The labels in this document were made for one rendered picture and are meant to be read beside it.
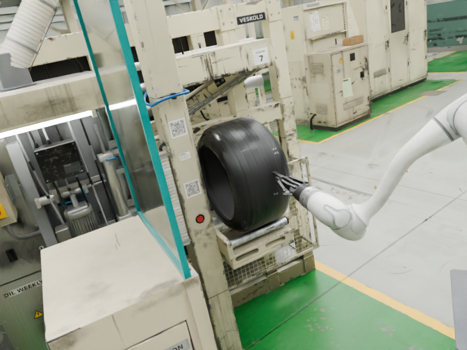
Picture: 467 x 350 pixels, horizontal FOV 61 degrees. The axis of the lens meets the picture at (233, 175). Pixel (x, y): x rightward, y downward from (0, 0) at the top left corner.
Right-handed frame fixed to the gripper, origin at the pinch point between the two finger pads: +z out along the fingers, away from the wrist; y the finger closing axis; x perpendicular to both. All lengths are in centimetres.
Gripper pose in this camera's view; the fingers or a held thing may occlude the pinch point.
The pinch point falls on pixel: (278, 177)
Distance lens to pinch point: 174.0
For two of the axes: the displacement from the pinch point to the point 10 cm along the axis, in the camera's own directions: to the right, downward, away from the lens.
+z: -4.7, -3.6, 8.1
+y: -8.8, 3.1, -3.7
